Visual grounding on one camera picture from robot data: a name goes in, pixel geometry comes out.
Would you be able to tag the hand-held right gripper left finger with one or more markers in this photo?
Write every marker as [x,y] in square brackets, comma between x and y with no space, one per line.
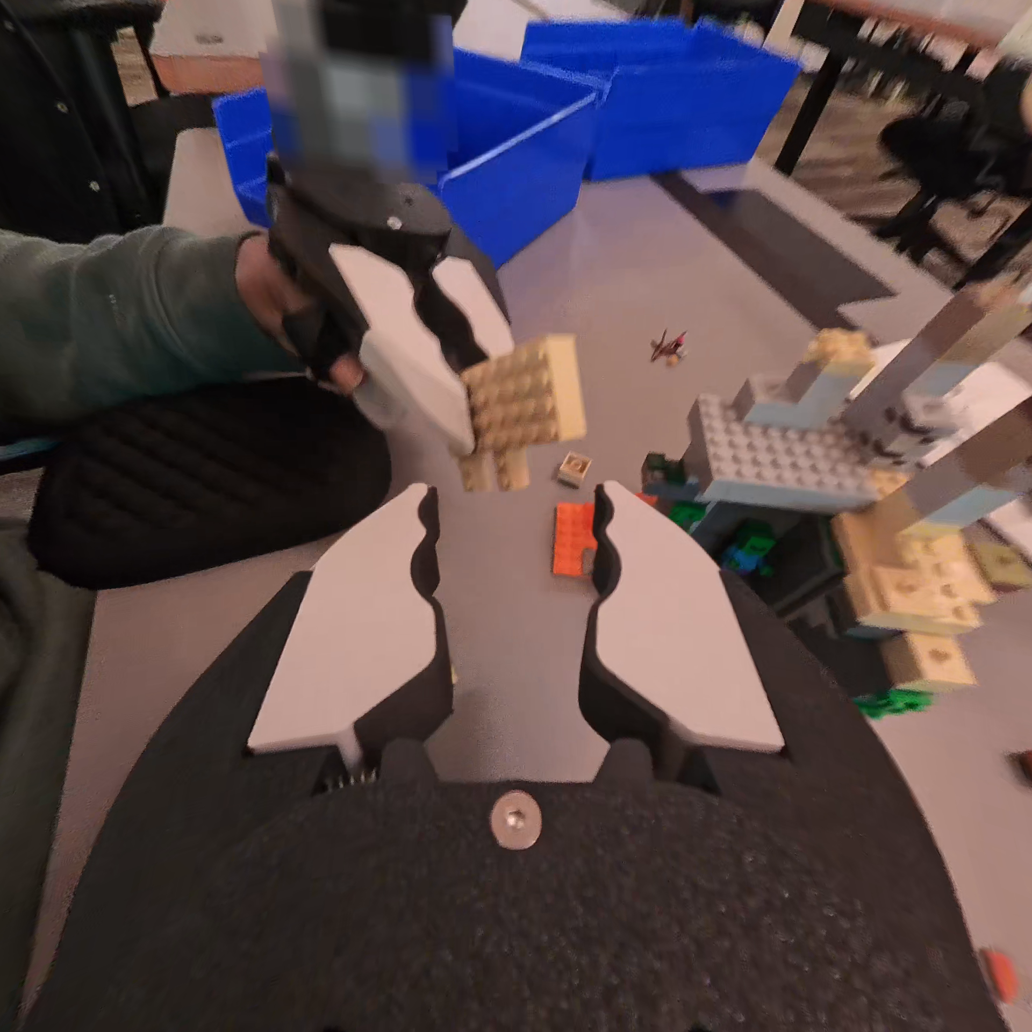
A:
[355,645]

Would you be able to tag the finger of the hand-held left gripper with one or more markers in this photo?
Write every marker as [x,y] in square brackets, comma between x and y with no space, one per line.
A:
[476,314]
[403,339]

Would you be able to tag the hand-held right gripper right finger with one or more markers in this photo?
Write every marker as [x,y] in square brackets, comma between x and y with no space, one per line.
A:
[685,645]

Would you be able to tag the tan brick wall chunk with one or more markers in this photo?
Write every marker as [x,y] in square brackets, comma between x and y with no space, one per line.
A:
[524,403]

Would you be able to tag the blue storage bin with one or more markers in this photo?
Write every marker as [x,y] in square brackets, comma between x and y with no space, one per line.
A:
[685,105]
[524,185]

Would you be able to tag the toy brick tower model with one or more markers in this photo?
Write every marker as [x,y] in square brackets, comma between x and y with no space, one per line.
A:
[806,468]

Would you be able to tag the person's left forearm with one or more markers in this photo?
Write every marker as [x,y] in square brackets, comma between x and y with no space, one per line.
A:
[121,314]

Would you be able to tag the grey desk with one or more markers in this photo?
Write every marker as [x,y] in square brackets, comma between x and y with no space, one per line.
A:
[645,282]

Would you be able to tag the person's left hand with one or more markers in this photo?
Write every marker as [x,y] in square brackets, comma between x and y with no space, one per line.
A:
[266,282]

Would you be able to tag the orange toy brick plate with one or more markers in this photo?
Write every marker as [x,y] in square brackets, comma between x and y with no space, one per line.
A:
[572,540]

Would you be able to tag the tan small toy brick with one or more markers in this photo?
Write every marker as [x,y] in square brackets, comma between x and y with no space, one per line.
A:
[574,468]

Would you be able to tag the small dark red toy piece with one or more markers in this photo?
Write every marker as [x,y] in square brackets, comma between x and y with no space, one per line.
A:
[667,347]

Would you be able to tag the wooden office table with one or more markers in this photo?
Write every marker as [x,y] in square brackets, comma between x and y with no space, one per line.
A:
[887,24]

